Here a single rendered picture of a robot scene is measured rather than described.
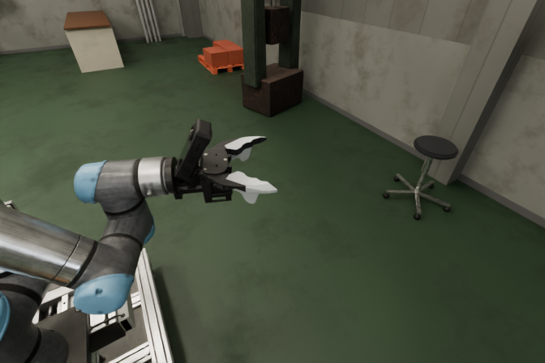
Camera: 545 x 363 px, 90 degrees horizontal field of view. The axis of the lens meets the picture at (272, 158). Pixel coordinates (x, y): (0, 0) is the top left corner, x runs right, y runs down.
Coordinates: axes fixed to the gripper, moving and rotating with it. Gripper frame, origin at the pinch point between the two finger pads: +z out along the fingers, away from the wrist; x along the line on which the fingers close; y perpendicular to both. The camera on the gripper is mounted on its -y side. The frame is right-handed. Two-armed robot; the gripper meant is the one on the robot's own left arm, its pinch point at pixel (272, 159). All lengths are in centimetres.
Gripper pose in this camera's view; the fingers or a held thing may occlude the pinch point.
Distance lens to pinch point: 53.0
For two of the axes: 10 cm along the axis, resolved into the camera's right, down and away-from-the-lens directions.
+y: -0.2, 7.4, 6.8
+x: 1.5, 6.7, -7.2
